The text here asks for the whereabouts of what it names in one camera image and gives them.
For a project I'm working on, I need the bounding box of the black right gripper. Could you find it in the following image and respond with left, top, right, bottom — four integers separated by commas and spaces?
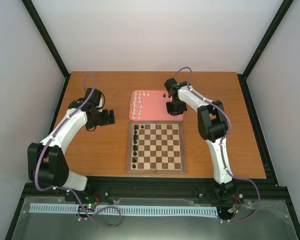
166, 99, 187, 116

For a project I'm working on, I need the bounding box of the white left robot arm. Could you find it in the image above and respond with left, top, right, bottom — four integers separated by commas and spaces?
27, 88, 115, 202

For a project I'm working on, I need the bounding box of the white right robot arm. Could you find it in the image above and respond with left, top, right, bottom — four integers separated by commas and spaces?
164, 78, 236, 203

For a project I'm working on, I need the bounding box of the pink plastic tray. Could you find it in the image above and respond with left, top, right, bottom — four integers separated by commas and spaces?
128, 89, 184, 122

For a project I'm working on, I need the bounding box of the wooden chessboard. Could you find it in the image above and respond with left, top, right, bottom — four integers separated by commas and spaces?
126, 121, 187, 174

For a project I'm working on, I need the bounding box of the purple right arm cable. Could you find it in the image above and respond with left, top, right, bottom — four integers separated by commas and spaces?
173, 66, 261, 223

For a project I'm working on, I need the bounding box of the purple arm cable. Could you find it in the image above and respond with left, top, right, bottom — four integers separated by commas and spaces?
173, 66, 261, 223
34, 72, 122, 228

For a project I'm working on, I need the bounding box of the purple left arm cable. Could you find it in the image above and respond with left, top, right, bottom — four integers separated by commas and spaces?
34, 72, 122, 228

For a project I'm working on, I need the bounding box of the light blue cable duct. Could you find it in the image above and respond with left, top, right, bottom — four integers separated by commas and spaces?
28, 203, 218, 218

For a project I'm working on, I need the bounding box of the black aluminium frame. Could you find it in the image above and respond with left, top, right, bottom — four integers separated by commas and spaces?
4, 0, 300, 240

